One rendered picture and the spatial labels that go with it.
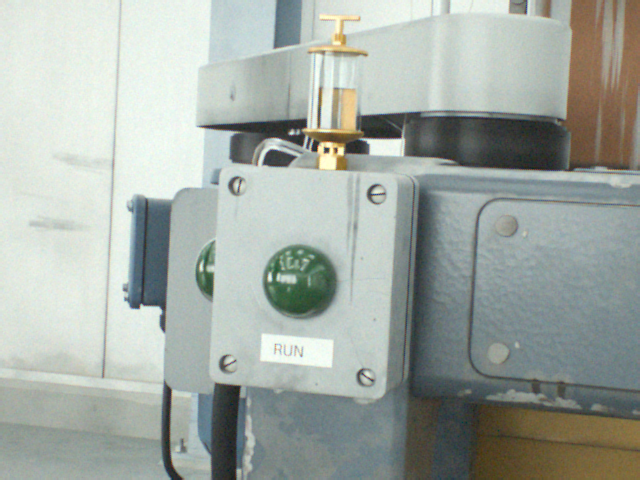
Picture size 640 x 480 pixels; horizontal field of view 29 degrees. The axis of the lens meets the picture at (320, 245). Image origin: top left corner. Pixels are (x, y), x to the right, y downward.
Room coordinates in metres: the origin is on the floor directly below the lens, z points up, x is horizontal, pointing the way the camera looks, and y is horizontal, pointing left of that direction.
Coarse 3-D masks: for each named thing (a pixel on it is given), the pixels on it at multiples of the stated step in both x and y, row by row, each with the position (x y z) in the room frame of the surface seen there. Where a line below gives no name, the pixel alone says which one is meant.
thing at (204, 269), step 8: (208, 248) 0.52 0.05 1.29; (200, 256) 0.52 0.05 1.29; (208, 256) 0.51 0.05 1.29; (200, 264) 0.52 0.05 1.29; (208, 264) 0.51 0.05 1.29; (200, 272) 0.51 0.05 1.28; (208, 272) 0.51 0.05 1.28; (200, 280) 0.52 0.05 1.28; (208, 280) 0.51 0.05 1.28; (200, 288) 0.52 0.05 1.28; (208, 288) 0.51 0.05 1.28; (208, 296) 0.52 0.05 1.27
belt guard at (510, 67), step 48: (288, 48) 0.85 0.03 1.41; (384, 48) 0.71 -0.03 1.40; (432, 48) 0.66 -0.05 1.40; (480, 48) 0.64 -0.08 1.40; (528, 48) 0.64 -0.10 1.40; (240, 96) 0.93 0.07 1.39; (288, 96) 0.84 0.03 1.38; (384, 96) 0.71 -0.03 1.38; (432, 96) 0.66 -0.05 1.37; (480, 96) 0.64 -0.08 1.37; (528, 96) 0.64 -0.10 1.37
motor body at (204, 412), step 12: (216, 168) 1.03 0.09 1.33; (216, 180) 1.02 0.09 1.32; (204, 396) 1.02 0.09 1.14; (204, 408) 1.02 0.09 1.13; (240, 408) 0.99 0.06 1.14; (204, 420) 1.02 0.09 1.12; (240, 420) 0.99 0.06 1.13; (204, 432) 1.02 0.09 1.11; (240, 432) 0.99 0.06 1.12; (204, 444) 1.03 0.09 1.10; (240, 444) 0.99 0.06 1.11; (240, 456) 0.99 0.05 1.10; (240, 468) 1.00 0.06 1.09
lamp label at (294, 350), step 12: (264, 336) 0.50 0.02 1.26; (276, 336) 0.49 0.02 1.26; (288, 336) 0.49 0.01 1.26; (264, 348) 0.50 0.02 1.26; (276, 348) 0.49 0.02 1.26; (288, 348) 0.49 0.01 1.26; (300, 348) 0.49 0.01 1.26; (312, 348) 0.49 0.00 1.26; (324, 348) 0.49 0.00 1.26; (264, 360) 0.50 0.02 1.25; (276, 360) 0.49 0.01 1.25; (288, 360) 0.49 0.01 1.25; (300, 360) 0.49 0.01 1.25; (312, 360) 0.49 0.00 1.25; (324, 360) 0.49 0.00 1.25
